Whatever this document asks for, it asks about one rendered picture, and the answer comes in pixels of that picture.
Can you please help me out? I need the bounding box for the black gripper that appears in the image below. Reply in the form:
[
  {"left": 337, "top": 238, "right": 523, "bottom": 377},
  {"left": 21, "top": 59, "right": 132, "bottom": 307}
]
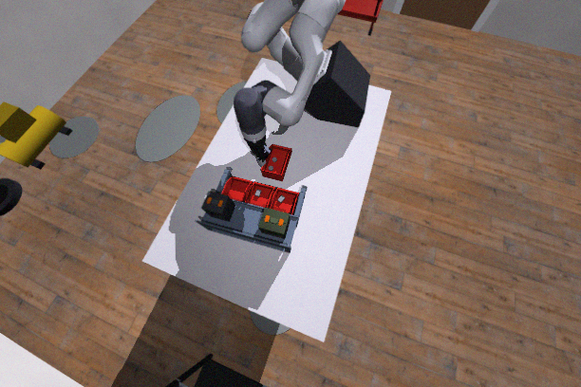
[{"left": 245, "top": 135, "right": 272, "bottom": 167}]

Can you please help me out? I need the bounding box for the red bin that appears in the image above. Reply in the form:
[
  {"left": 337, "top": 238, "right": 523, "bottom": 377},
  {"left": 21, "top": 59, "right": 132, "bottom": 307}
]
[
  {"left": 222, "top": 176, "right": 253, "bottom": 202},
  {"left": 270, "top": 188, "right": 299, "bottom": 215},
  {"left": 245, "top": 182, "right": 276, "bottom": 208},
  {"left": 261, "top": 144, "right": 292, "bottom": 181}
]

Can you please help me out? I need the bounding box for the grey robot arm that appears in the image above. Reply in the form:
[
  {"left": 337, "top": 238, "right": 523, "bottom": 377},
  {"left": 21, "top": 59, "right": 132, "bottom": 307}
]
[{"left": 234, "top": 0, "right": 346, "bottom": 143}]

